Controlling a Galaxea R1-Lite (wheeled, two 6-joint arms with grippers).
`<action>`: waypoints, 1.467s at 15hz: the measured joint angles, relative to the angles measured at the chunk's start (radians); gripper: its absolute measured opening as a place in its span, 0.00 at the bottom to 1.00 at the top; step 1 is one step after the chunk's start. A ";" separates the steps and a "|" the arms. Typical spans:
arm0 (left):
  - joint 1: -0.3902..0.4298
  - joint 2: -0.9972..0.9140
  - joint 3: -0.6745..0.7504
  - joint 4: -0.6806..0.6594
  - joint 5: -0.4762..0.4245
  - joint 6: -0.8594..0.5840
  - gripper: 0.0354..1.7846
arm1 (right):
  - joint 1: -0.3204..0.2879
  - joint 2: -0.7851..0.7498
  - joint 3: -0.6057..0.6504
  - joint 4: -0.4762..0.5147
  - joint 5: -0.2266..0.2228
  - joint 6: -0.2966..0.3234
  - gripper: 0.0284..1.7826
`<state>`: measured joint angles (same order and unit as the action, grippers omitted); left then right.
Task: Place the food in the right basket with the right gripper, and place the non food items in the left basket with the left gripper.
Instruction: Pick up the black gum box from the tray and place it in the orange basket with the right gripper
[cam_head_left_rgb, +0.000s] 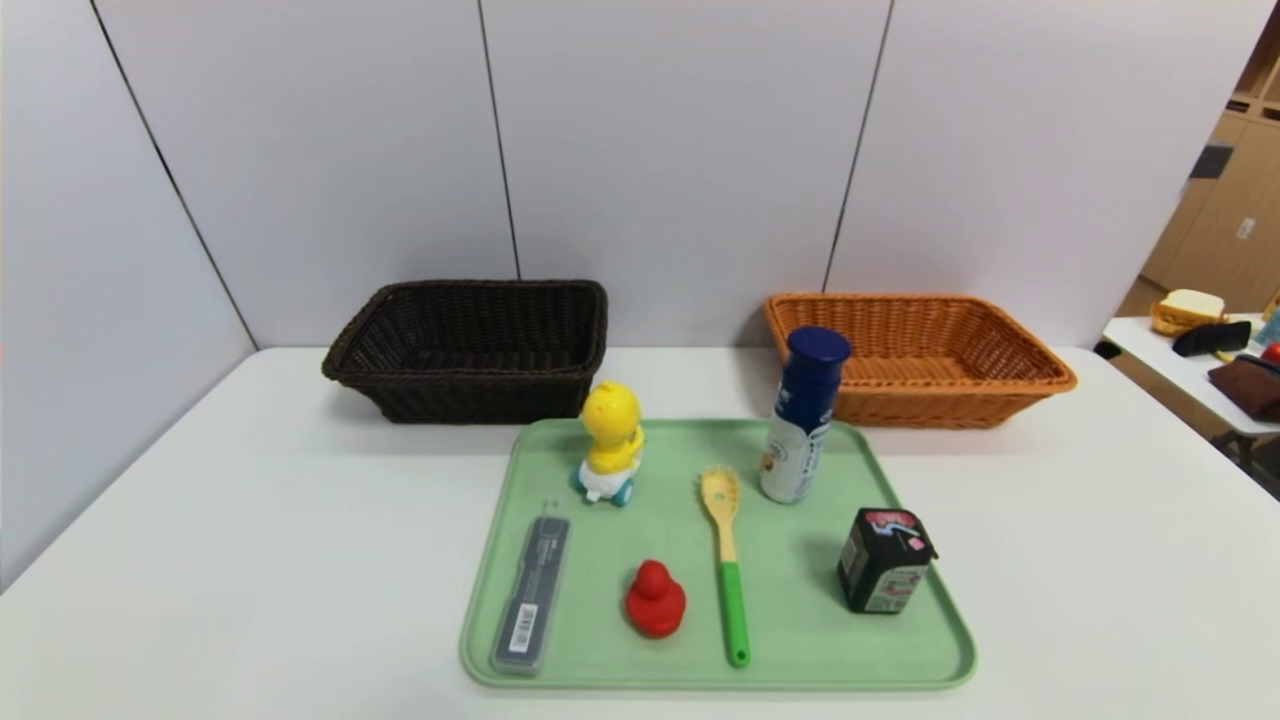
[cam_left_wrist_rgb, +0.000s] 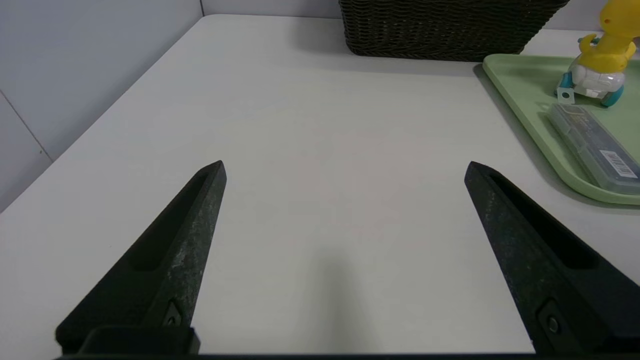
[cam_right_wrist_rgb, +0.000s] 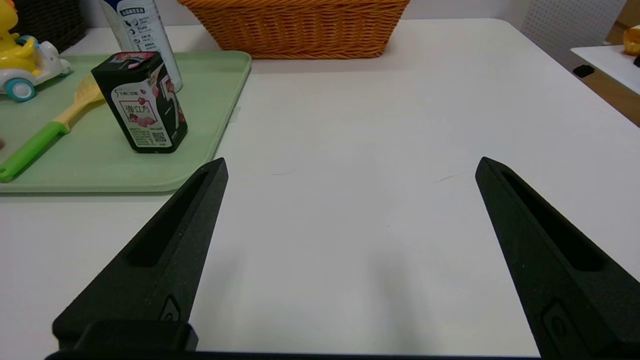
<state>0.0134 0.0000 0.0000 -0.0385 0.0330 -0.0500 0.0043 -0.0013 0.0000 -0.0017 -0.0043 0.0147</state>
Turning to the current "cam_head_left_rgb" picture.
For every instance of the yellow duck toy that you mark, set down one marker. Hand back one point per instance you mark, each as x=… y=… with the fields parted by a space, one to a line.
x=611 y=415

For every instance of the blue and white drink bottle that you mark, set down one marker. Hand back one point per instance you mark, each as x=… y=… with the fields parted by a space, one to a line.
x=805 y=400

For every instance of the red rubber duck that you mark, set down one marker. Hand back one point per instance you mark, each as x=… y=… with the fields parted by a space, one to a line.
x=655 y=605

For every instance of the black drink carton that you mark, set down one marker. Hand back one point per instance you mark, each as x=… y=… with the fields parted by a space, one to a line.
x=885 y=565

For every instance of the dark brown wicker basket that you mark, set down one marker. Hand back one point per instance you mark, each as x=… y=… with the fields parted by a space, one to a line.
x=480 y=400

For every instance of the orange wicker basket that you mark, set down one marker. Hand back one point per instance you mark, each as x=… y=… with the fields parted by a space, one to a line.
x=950 y=405

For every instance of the light green plastic tray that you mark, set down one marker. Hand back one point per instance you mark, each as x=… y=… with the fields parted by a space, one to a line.
x=820 y=640

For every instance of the white side table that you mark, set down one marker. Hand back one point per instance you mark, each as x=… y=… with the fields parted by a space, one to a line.
x=1180 y=375

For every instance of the bread slice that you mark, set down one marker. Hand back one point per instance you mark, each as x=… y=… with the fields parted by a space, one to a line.
x=1188 y=310

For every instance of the black pouch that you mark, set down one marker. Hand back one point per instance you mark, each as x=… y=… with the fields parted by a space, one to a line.
x=1210 y=338

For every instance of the wooden cabinet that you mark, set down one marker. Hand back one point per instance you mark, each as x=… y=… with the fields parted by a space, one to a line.
x=1220 y=230

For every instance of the brown cloth pouch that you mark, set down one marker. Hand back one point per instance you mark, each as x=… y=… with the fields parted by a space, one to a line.
x=1250 y=388

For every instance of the teal box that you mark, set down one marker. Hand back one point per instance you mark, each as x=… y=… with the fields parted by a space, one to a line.
x=1270 y=328

